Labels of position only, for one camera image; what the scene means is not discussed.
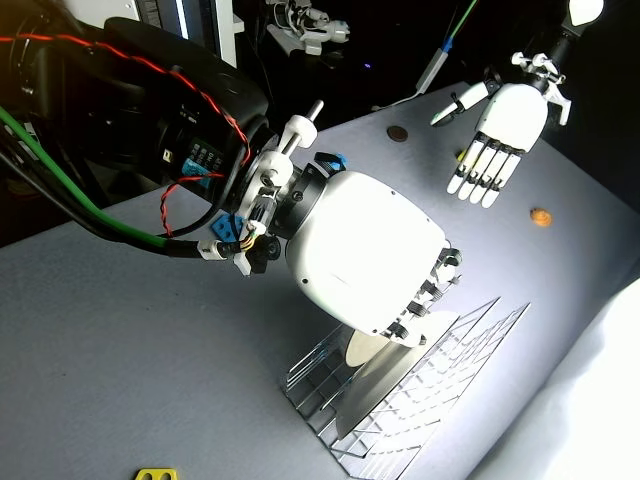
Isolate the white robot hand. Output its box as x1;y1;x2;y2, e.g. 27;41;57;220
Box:
429;82;547;209
283;169;464;350

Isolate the white cable with grey adapter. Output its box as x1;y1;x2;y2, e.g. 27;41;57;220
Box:
370;0;480;110

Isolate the wire dish rack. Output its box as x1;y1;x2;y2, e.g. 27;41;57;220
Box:
282;297;532;476

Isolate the white and black support column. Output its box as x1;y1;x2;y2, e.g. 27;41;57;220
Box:
134;0;246;66

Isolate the spare white robot hand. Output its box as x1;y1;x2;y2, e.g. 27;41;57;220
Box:
267;0;351;56

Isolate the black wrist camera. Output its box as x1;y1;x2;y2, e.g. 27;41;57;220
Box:
247;234;284;276

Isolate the blue pentagon block with holes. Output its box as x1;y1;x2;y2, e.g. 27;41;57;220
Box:
210;214;247;244

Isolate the grey table cloth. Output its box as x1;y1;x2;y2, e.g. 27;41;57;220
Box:
0;82;640;480

